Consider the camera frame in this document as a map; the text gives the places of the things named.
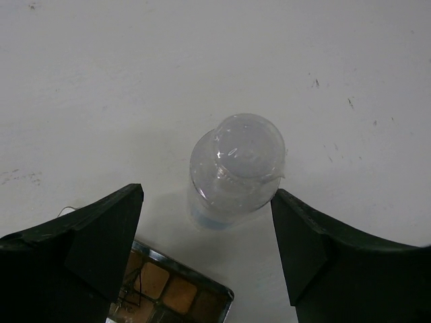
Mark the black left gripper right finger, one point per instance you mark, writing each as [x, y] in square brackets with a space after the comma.
[337, 273]

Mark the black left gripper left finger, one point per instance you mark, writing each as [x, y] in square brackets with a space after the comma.
[71, 268]

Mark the clear plastic bottle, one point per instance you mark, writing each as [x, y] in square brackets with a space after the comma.
[235, 169]

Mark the long brown eyeshadow palette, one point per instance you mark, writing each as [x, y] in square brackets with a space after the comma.
[157, 288]

